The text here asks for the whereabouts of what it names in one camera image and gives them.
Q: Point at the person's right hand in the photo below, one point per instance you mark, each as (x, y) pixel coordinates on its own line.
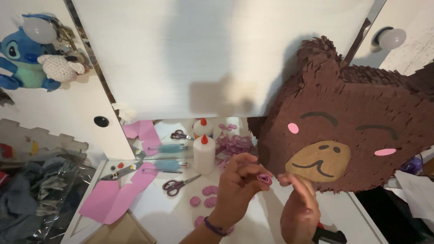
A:
(301, 210)

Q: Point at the person's left hand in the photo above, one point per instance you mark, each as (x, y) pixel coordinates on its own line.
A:
(230, 189)

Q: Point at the person's right fingers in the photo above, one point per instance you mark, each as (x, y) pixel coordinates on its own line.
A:
(298, 183)

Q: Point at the person's left fingers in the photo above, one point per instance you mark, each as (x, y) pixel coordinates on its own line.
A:
(249, 169)

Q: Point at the purple paper rose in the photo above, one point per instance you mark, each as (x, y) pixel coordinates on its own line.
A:
(264, 178)

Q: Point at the heap of purple paper spirals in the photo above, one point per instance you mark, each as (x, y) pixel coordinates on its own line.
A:
(234, 147)

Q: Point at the white glue bottle red tip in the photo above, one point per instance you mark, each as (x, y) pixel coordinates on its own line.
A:
(204, 156)

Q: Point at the pile of purple paper discs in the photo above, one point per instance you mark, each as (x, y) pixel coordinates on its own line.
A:
(208, 196)

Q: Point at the black and red glue gun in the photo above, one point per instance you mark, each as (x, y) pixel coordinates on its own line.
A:
(329, 236)

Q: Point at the pen with blue fluff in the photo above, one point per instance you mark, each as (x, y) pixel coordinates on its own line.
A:
(169, 165)

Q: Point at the brown bear pinata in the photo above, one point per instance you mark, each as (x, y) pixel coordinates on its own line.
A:
(359, 111)

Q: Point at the purple plastic object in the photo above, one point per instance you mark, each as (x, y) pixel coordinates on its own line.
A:
(411, 166)

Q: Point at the white plastic bag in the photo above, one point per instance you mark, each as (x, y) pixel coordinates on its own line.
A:
(417, 196)

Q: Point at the small red bead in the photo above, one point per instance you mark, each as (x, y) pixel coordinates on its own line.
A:
(120, 165)

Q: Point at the metal ruler with flower stickers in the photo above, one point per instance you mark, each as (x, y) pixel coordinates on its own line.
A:
(120, 172)

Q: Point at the pink paper sheet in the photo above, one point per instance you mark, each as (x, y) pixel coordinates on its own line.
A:
(112, 200)

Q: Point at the brown cardboard piece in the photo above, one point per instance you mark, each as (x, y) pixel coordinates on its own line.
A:
(118, 232)

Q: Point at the black round knob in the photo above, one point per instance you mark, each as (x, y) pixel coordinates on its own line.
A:
(101, 121)

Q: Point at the white round door knob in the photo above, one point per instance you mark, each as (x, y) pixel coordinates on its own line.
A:
(39, 29)
(391, 39)

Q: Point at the clear plastic bag of clothes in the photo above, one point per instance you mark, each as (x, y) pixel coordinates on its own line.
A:
(44, 200)

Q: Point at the grey foam puzzle mat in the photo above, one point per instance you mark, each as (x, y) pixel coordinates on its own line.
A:
(40, 139)

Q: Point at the white crochet toy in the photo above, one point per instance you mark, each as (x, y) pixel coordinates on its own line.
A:
(59, 67)

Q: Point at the blue plush toy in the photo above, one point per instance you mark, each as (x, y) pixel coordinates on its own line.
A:
(23, 64)

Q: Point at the wall mirror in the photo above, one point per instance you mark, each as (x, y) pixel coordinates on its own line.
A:
(169, 137)

